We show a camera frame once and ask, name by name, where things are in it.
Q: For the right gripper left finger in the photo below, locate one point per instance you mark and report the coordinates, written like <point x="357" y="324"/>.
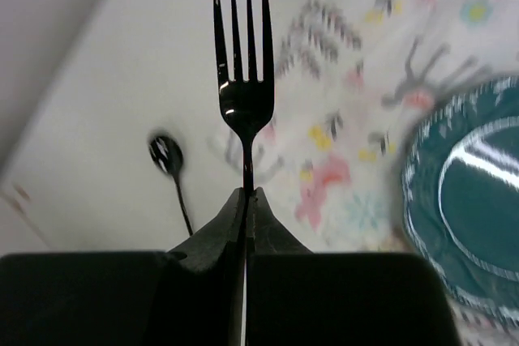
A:
<point x="190" y="295"/>

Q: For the teal scalloped plate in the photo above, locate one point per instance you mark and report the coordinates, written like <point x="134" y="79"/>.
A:
<point x="460" y="191"/>

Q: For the black spoon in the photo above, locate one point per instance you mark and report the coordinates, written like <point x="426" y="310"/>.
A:
<point x="167" y="156"/>

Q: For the black fork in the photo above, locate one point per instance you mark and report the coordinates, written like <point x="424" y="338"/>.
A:
<point x="246" y="106"/>

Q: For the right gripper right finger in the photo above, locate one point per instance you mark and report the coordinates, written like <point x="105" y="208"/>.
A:
<point x="298" y="297"/>

